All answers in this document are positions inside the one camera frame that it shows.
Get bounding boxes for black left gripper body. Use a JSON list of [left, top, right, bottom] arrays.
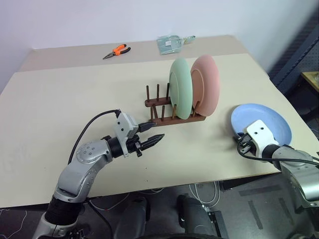
[[126, 135, 146, 158]]

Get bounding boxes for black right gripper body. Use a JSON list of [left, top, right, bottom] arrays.
[[235, 134, 259, 157]]

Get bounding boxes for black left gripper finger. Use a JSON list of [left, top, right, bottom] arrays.
[[138, 121, 159, 133], [140, 133, 166, 151]]

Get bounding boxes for blue plate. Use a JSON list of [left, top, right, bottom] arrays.
[[230, 103, 293, 148]]

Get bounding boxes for brown wooden dish rack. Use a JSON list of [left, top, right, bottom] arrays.
[[144, 83, 206, 127]]

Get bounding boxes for green plate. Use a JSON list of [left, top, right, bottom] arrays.
[[168, 57, 194, 120]]

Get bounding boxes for pink plate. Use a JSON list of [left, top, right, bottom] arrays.
[[190, 54, 222, 117]]

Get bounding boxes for dark rounded robot leg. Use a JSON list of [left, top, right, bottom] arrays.
[[116, 196, 152, 239], [176, 194, 218, 239]]

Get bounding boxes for orange black pliers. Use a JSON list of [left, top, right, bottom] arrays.
[[102, 43, 132, 60]]

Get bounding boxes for light wooden box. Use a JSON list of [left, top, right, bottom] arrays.
[[301, 71, 319, 93]]

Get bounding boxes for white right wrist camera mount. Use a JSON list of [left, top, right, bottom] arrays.
[[243, 119, 280, 159]]

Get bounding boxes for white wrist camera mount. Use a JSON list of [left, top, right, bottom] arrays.
[[243, 119, 280, 159], [113, 112, 139, 158]]

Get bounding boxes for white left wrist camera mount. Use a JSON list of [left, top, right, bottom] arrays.
[[113, 112, 139, 158]]

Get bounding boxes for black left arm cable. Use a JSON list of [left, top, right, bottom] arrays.
[[67, 109, 123, 166]]

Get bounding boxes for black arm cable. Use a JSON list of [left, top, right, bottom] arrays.
[[236, 145, 319, 166], [67, 109, 123, 166]]

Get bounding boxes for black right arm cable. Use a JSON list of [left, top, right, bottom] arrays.
[[236, 145, 319, 166]]

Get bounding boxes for white cable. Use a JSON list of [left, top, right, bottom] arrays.
[[188, 182, 220, 209]]

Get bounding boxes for black metal base plate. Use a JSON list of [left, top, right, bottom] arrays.
[[205, 210, 229, 239]]

